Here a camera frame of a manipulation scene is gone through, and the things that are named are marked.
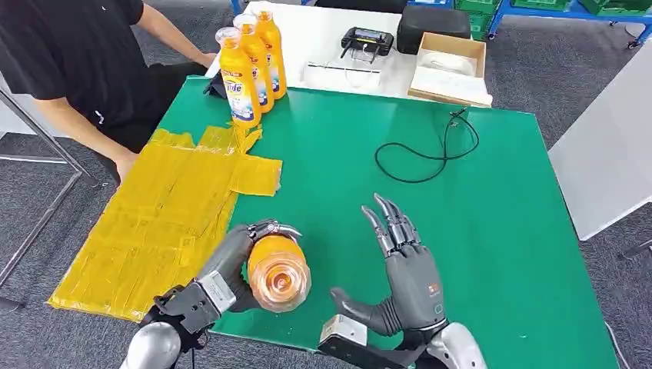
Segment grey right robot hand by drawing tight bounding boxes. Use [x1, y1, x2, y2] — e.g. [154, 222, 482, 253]
[329, 192, 450, 337]

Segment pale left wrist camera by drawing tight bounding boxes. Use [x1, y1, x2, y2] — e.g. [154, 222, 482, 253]
[195, 271, 238, 317]

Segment person's right hand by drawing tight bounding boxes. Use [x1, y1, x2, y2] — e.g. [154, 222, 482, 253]
[112, 150, 139, 185]

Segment person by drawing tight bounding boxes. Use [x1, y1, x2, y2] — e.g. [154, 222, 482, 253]
[0, 0, 218, 185]

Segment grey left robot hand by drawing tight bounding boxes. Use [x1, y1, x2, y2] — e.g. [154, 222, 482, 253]
[195, 219, 303, 313]

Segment white table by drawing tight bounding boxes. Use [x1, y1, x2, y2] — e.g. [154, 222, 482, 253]
[547, 40, 652, 242]

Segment black chair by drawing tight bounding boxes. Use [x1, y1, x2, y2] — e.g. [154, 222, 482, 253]
[314, 0, 409, 15]

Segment white sheet with black pen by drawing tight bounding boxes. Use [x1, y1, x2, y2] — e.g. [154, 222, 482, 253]
[301, 60, 382, 91]

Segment orange drink bottle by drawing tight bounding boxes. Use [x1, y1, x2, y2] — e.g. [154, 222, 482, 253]
[232, 13, 275, 115]
[246, 233, 312, 314]
[215, 25, 263, 130]
[252, 2, 288, 101]

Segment white paper wrap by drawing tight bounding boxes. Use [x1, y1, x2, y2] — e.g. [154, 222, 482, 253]
[410, 51, 494, 106]

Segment grey metal frame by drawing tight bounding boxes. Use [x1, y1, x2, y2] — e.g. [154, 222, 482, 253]
[0, 86, 105, 289]

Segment yellow taped sheet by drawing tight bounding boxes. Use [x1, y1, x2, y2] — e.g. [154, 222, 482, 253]
[46, 124, 284, 324]

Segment blue tablet cover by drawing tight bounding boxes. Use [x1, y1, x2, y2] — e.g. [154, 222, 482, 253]
[203, 70, 228, 101]

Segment blue metal rack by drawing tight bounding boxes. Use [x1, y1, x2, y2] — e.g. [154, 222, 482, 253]
[300, 0, 652, 51]

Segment cardboard box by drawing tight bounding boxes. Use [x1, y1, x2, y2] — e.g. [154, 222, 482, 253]
[407, 32, 494, 108]

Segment black handheld controller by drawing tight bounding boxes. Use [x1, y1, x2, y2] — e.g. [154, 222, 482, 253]
[339, 26, 395, 64]

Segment black cable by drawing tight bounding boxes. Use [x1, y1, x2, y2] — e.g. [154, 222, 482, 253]
[374, 108, 481, 185]

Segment green table mat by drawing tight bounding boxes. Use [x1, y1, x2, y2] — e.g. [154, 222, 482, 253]
[158, 75, 620, 369]

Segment green crate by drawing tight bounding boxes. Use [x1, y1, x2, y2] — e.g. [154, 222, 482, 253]
[510, 0, 576, 13]
[577, 0, 652, 17]
[453, 0, 505, 42]

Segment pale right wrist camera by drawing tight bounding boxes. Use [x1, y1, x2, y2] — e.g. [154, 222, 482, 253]
[319, 314, 369, 348]

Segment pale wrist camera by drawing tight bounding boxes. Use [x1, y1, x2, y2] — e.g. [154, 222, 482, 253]
[319, 314, 369, 348]
[195, 271, 238, 317]

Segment black case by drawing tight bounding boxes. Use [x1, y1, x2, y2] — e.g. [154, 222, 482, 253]
[395, 5, 472, 55]

